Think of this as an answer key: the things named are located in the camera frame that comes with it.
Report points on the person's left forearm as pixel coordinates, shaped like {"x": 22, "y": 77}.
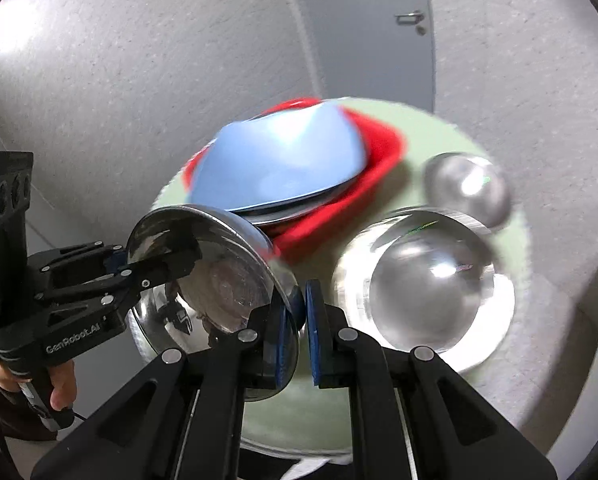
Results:
{"x": 9, "y": 410}

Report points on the grey door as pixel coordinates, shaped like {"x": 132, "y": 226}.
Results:
{"x": 359, "y": 35}

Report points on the wide-rimmed steel bowl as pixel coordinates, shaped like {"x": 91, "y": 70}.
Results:
{"x": 429, "y": 290}

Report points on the person's left hand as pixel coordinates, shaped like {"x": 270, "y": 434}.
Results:
{"x": 61, "y": 382}

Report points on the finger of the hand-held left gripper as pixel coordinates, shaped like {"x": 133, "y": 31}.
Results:
{"x": 144, "y": 272}
{"x": 86, "y": 260}

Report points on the round pale green table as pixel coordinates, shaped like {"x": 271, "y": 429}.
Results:
{"x": 444, "y": 130}

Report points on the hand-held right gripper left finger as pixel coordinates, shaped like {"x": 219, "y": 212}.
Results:
{"x": 282, "y": 345}

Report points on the dark grey plate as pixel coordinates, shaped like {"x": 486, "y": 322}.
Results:
{"x": 299, "y": 207}

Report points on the blue bowl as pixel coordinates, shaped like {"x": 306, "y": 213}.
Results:
{"x": 284, "y": 160}

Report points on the small steel bowl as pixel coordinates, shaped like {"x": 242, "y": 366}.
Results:
{"x": 471, "y": 190}

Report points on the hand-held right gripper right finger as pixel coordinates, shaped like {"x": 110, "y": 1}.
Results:
{"x": 313, "y": 332}

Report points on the red plate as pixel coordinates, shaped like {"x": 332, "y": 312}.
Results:
{"x": 379, "y": 152}

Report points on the shiny steel bowl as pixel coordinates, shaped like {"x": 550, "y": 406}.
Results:
{"x": 214, "y": 280}

